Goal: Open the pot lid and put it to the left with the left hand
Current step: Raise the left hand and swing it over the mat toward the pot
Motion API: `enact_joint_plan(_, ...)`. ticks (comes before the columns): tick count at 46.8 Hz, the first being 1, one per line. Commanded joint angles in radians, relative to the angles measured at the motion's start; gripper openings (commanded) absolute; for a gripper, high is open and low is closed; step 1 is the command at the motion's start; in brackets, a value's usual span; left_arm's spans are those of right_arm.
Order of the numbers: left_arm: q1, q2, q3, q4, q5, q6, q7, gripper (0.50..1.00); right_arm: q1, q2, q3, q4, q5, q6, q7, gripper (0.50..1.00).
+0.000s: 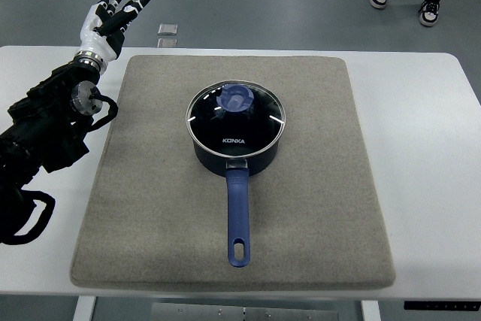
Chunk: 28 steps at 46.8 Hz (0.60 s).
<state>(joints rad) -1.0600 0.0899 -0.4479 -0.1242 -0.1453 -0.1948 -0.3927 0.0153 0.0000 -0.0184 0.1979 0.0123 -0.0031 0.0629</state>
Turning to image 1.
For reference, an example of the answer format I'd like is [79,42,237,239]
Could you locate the metal table crossbar plate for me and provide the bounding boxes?
[150,302,339,321]

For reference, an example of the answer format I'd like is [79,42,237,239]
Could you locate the beige felt mat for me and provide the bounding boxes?
[70,55,395,292]

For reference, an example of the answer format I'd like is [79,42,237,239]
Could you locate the white left table leg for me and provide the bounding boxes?
[72,296,97,321]

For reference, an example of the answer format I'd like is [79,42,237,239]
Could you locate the lower metal floor plate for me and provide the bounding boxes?
[157,38,177,48]

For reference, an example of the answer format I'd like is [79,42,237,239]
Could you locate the white table leg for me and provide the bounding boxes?
[72,296,97,321]
[361,300,382,321]

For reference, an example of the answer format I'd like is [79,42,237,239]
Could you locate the black table control panel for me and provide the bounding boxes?
[404,301,480,312]

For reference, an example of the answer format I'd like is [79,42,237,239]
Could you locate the upper metal floor plate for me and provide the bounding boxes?
[158,23,178,35]

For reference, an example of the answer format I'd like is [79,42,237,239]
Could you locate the metal floor plate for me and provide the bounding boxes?
[157,38,177,48]
[158,23,178,35]

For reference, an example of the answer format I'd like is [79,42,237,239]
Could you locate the glass pot lid blue knob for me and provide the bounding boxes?
[186,80,286,157]

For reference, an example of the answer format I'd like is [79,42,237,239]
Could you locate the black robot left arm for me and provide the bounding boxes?
[1,50,118,245]

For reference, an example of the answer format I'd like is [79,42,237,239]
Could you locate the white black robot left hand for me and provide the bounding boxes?
[79,0,151,65]

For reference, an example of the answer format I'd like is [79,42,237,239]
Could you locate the white right table leg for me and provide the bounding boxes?
[361,300,382,321]

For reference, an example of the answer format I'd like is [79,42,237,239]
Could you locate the dark saucepan with blue handle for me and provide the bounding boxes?
[193,140,279,268]

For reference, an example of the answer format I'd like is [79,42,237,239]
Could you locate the right black white sneaker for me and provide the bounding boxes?
[419,0,440,27]

